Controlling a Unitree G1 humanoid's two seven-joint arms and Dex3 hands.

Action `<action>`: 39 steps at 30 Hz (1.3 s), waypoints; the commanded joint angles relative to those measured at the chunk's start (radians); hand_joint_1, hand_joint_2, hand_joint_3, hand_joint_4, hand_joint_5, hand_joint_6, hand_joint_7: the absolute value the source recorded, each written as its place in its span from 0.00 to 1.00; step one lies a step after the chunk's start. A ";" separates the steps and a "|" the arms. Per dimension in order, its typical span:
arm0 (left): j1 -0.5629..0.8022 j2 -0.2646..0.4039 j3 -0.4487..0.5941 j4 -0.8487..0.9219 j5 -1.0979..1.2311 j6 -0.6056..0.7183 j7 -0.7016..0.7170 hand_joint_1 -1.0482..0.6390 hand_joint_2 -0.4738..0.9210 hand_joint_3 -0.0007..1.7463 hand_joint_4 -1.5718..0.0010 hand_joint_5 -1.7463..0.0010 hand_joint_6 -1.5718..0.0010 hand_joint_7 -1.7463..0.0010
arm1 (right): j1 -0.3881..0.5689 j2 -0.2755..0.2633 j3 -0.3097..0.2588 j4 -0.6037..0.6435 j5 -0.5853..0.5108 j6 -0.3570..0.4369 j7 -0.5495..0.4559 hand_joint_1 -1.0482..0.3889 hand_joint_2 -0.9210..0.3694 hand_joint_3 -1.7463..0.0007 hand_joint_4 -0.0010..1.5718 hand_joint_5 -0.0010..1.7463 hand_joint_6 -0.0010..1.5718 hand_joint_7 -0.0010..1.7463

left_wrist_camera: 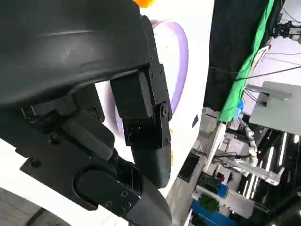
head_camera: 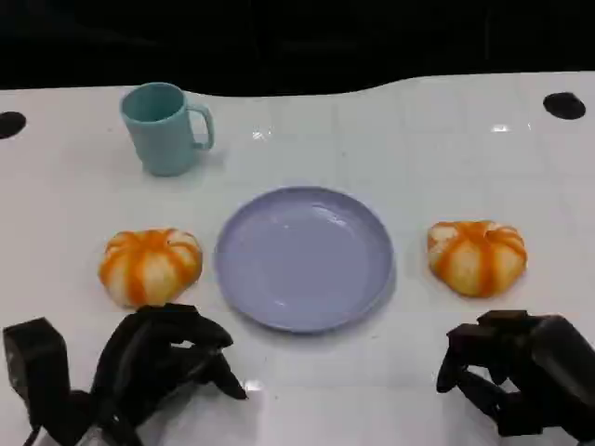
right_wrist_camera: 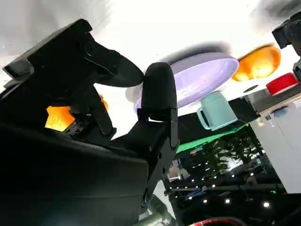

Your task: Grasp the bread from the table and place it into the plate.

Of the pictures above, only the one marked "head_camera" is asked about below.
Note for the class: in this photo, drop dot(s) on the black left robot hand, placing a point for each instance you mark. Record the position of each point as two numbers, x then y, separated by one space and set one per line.
139 353

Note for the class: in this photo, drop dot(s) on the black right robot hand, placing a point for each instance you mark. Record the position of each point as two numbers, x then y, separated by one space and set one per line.
548 367

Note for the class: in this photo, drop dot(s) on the orange and white bread roll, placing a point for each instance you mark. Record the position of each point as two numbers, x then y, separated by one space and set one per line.
479 260
149 269

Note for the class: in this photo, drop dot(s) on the lilac plate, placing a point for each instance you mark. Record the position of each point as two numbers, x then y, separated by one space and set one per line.
302 260

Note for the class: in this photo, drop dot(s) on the pale green mug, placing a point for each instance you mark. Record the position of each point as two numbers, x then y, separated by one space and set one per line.
160 139

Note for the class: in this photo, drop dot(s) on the black table grommet hole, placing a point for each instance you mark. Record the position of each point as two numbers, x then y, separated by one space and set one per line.
10 124
563 105

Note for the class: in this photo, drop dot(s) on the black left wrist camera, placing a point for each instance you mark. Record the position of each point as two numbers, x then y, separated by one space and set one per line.
35 358

